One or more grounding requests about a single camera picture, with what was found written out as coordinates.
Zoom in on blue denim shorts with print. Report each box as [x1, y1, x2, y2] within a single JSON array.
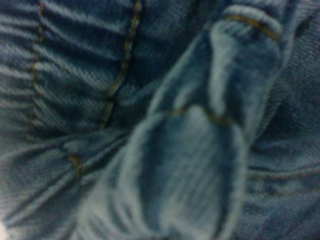
[[0, 0, 320, 240]]

